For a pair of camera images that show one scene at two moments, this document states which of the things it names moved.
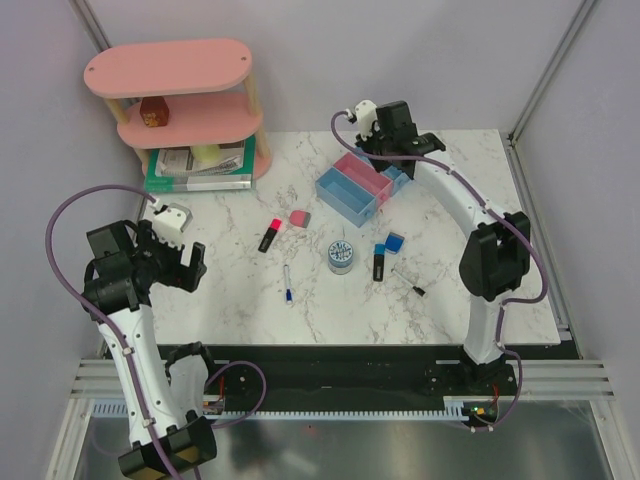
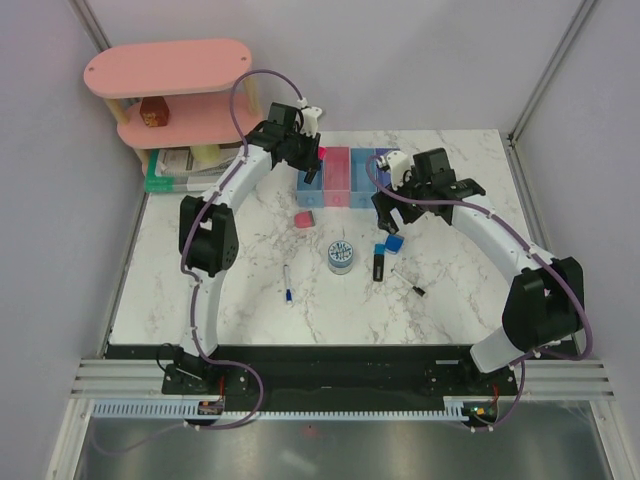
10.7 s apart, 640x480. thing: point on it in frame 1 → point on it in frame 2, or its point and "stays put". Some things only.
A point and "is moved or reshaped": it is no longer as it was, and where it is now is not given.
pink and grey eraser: (299, 218) is moved or reshaped
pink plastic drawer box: (366, 177) → (337, 177)
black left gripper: (180, 275) → (311, 161)
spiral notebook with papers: (179, 162) stays put
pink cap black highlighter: (273, 229) → (322, 154)
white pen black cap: (414, 288) stays put
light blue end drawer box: (346, 197) → (311, 195)
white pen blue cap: (289, 292) stays put
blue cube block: (394, 243) stays put
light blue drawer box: (391, 172) is moved or reshaped
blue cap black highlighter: (379, 262) stays put
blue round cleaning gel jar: (340, 257) stays put
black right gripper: (367, 143) → (384, 203)
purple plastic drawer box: (400, 183) is moved or reshaped
